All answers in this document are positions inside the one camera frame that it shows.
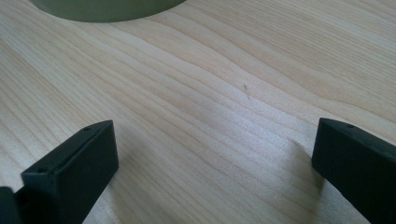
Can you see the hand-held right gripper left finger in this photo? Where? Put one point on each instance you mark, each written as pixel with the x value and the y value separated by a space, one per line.
pixel 71 174

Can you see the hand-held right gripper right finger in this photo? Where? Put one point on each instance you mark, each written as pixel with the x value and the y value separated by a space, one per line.
pixel 358 168

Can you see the round trash bin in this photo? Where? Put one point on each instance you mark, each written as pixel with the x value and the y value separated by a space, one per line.
pixel 106 11

